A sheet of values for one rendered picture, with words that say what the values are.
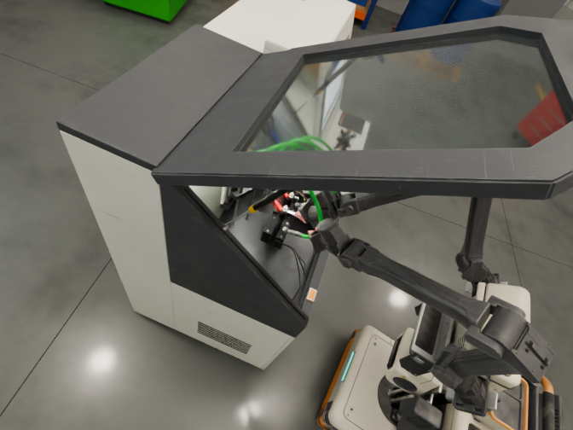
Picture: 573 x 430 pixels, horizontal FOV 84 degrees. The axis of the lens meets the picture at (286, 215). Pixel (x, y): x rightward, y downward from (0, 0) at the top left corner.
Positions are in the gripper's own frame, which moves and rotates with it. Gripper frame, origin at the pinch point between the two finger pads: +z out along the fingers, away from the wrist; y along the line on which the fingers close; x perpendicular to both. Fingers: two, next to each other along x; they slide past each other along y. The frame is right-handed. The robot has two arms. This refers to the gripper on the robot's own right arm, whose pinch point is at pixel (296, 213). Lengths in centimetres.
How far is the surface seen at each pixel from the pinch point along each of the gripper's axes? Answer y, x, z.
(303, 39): 53, -42, -7
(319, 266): -25.9, 4.2, 0.3
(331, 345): -116, -4, 50
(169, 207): 35, 41, -4
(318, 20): 56, -64, -3
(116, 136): 58, 40, -5
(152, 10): 168, -196, 288
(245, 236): -5.5, 8.4, 32.6
